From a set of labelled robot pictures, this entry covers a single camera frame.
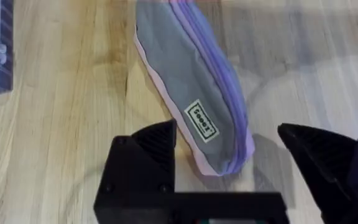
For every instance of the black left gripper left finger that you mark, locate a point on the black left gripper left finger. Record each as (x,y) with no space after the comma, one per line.
(141,161)

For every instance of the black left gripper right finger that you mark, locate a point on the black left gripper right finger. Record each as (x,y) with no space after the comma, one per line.
(331,168)

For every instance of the grey and purple zip bag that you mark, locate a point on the grey and purple zip bag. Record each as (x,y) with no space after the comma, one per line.
(191,81)

